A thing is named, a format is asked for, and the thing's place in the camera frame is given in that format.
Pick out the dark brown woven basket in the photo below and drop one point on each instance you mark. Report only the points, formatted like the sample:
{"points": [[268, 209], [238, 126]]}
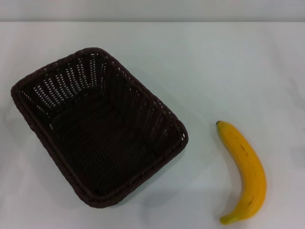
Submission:
{"points": [[102, 143]]}

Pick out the yellow banana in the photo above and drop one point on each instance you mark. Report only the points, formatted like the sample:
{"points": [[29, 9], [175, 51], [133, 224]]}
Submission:
{"points": [[247, 167]]}

